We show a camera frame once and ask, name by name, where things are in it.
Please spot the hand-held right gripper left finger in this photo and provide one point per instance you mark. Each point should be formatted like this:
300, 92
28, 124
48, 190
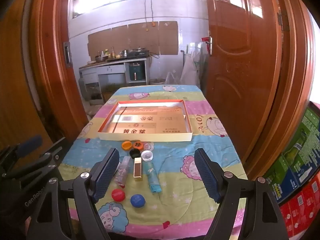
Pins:
105, 177

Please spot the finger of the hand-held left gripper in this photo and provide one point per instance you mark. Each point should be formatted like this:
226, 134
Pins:
37, 163
30, 143

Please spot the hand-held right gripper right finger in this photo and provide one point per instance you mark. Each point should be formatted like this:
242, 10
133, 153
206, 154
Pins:
207, 177

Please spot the clear plastic tube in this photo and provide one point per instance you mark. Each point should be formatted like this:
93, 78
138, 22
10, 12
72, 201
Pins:
122, 171

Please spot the red bottle cap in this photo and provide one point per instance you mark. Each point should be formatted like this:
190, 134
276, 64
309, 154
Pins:
118, 195

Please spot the gold lipstick box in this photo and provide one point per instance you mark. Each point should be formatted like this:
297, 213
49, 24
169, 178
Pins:
138, 171

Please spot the plain orange bottle cap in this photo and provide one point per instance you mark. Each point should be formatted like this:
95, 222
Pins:
126, 145

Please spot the blue bottle cap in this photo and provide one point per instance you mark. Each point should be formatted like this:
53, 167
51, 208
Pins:
137, 200

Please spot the orange bottle cap black print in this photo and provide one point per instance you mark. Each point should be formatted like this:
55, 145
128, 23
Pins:
137, 145

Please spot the white bottle cap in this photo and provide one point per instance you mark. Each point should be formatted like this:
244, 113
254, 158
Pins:
147, 155

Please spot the teal printed tube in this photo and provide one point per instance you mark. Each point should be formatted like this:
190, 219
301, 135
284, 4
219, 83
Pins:
153, 177

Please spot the shallow orange rimmed box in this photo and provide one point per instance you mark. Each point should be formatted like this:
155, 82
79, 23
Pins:
150, 137

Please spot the striped sheep print blanket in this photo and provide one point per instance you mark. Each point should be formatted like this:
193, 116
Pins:
175, 180

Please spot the metal door strike plate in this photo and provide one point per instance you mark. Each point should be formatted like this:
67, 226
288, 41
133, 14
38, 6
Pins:
67, 55

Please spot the red printed carton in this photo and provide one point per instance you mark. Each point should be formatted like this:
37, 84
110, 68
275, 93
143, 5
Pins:
302, 210

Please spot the brown wooden door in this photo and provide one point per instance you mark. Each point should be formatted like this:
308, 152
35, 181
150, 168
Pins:
237, 80

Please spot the clear plastic bag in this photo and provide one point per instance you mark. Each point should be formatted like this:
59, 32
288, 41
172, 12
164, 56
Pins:
172, 78

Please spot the white bucket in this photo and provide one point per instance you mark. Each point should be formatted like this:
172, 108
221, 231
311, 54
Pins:
157, 81

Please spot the white kitchen counter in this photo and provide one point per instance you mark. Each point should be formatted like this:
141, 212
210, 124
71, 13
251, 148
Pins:
110, 68

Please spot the white hanging sack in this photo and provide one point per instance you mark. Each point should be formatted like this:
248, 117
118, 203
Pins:
190, 70

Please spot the metal bowl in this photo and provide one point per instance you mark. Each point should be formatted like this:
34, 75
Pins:
101, 58

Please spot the dark green air fryer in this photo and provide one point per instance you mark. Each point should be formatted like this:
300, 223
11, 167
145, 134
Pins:
136, 71

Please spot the yellow oil bottle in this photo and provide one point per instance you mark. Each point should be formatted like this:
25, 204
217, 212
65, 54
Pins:
107, 53

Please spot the brown sauce bottle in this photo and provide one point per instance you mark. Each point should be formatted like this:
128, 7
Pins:
112, 52

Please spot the metal mug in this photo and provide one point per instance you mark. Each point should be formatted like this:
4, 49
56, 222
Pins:
123, 53

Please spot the black gas stove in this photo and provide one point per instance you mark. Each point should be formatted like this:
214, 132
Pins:
137, 53

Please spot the metal door hinge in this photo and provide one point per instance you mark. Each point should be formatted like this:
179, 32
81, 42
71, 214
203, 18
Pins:
282, 20

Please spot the brown wooden door frame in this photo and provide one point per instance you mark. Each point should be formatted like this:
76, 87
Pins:
50, 67

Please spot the cardboard wall covering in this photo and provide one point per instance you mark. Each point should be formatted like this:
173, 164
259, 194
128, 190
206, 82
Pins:
140, 37

